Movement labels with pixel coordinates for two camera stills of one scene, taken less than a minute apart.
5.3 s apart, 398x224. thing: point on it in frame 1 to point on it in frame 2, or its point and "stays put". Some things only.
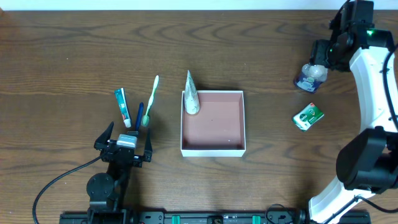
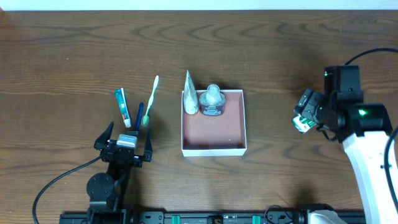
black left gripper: [121, 153] stays put
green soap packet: [308, 116] stays put
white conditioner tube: [192, 103] stays put
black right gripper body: [319, 54] to [310, 103]
